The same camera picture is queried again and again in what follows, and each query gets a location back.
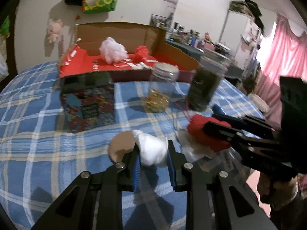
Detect red knitted cloth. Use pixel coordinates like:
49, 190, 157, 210
187, 114, 231, 153

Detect white cloth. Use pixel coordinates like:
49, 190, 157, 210
132, 130, 168, 167

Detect red mesh bath pouf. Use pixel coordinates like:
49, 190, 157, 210
131, 45, 149, 63

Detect white mesh bath pouf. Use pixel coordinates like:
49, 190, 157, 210
99, 37, 128, 64

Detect person's right hand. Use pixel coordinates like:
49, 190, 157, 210
257, 173, 299, 210

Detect tall glass jar dark contents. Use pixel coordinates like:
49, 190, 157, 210
186, 53, 230, 112

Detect dark-clothed dresser table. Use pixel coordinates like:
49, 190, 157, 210
165, 39, 243, 78

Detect small glass jar yellow capsules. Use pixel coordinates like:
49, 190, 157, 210
146, 63, 180, 113

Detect round brown cardboard disc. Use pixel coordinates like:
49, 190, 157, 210
108, 131, 135, 163

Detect blue plaid tablecloth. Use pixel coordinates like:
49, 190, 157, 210
1, 61, 264, 229

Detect white wardrobe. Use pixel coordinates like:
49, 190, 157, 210
218, 10, 261, 65

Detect pink curtain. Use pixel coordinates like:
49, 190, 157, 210
256, 15, 306, 123

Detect colourful beauty cream box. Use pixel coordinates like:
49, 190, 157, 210
60, 72, 115, 133

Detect red-lined cardboard box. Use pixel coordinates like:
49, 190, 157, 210
58, 22, 198, 83

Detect plastic bag on door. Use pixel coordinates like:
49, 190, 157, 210
0, 54, 9, 81

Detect green plush on door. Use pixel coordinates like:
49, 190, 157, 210
0, 15, 10, 38

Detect wall mirror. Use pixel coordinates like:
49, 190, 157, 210
149, 0, 178, 28

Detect pink plush on wall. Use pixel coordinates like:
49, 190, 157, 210
47, 19, 62, 44

